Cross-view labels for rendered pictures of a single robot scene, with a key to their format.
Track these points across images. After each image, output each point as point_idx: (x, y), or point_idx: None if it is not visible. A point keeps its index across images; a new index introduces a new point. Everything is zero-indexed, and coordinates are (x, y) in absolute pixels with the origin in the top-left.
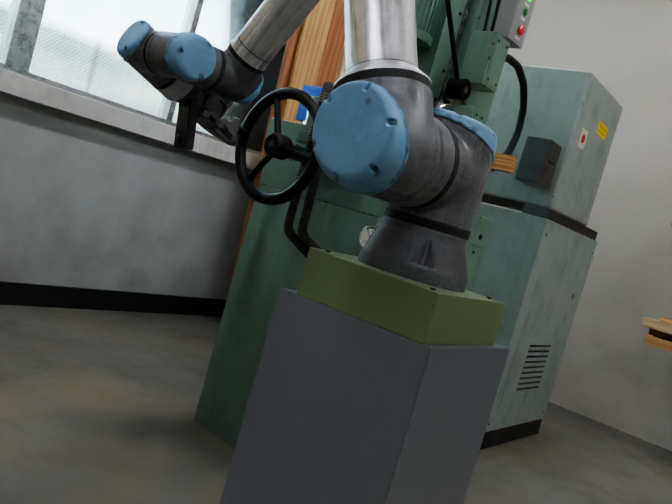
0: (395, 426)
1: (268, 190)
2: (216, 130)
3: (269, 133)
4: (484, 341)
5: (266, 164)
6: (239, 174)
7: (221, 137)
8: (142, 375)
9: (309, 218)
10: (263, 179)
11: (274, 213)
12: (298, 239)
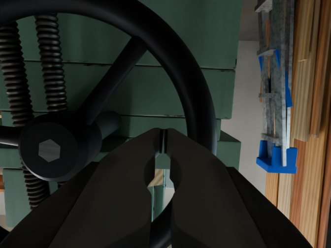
0: None
1: (210, 62)
2: (117, 231)
3: (235, 149)
4: None
5: (227, 102)
6: (166, 44)
7: (174, 162)
8: None
9: (109, 33)
10: (226, 77)
11: (185, 27)
12: None
